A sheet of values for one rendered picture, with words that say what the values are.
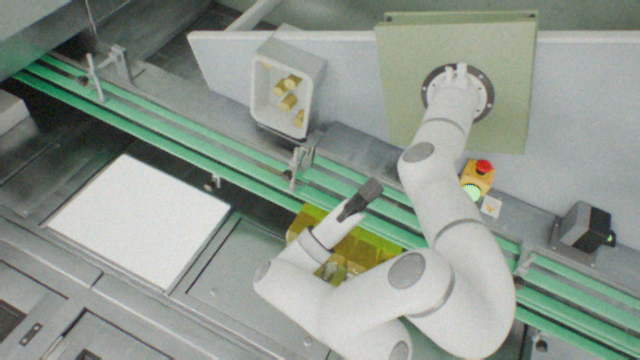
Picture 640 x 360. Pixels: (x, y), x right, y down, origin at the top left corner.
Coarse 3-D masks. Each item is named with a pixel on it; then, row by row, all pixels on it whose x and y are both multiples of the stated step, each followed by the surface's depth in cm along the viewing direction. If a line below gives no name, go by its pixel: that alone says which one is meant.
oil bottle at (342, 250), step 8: (352, 232) 123; (360, 232) 125; (344, 240) 121; (352, 240) 121; (336, 248) 119; (344, 248) 120; (352, 248) 122; (336, 256) 118; (344, 256) 118; (336, 264) 117; (344, 264) 119
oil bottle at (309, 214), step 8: (304, 208) 125; (312, 208) 126; (296, 216) 124; (304, 216) 124; (312, 216) 124; (320, 216) 125; (296, 224) 122; (304, 224) 122; (312, 224) 122; (288, 232) 120; (296, 232) 120; (288, 240) 120
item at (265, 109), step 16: (256, 64) 118; (272, 64) 114; (256, 80) 122; (272, 80) 128; (304, 80) 123; (256, 96) 127; (272, 96) 132; (304, 96) 127; (256, 112) 131; (272, 112) 133; (288, 112) 133; (288, 128) 130; (304, 128) 125
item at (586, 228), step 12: (576, 204) 113; (564, 216) 117; (576, 216) 109; (588, 216) 110; (600, 216) 110; (564, 228) 113; (576, 228) 109; (588, 228) 107; (600, 228) 108; (564, 240) 113; (576, 240) 111; (588, 240) 109; (600, 240) 108; (588, 252) 112
